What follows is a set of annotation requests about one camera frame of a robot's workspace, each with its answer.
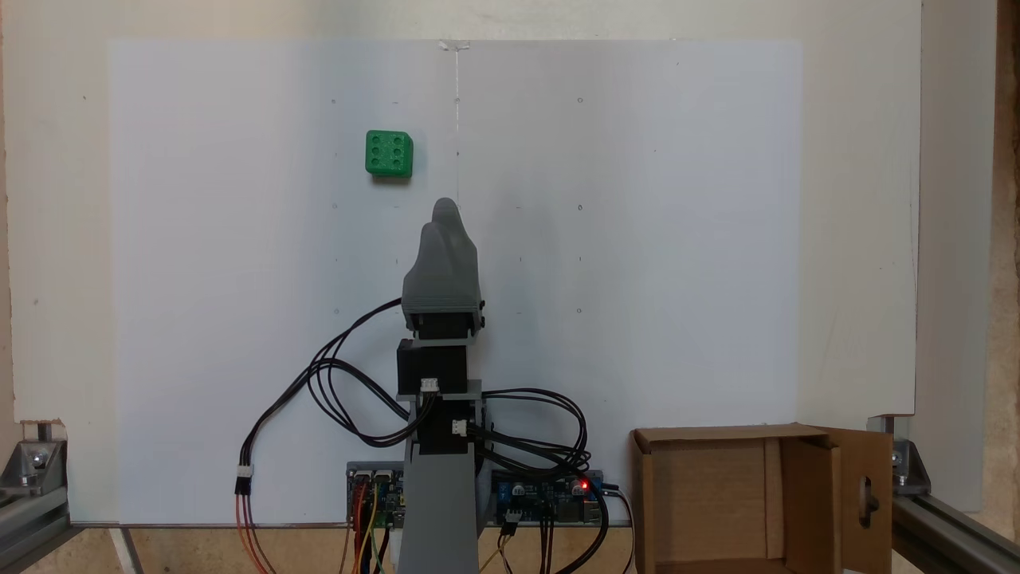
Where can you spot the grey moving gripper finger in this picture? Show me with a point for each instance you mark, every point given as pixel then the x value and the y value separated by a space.
pixel 438 275

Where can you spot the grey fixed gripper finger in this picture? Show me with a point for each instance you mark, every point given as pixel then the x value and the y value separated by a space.
pixel 449 215

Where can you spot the green dice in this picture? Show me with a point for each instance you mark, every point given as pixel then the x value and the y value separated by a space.
pixel 389 153

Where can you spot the clear tape piece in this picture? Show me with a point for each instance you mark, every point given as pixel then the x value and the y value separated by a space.
pixel 454 45

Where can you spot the white paper sheet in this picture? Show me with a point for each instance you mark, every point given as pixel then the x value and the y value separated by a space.
pixel 637 279

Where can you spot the blue circuit board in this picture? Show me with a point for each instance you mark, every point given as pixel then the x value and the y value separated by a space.
pixel 550 498

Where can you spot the open cardboard box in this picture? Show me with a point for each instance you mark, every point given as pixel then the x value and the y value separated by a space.
pixel 717 502

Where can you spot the grey metal corner bracket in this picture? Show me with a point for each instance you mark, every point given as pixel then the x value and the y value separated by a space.
pixel 908 470
pixel 36 464

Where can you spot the aluminium frame post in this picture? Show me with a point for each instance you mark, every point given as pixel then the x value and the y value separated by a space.
pixel 948 534
pixel 28 530

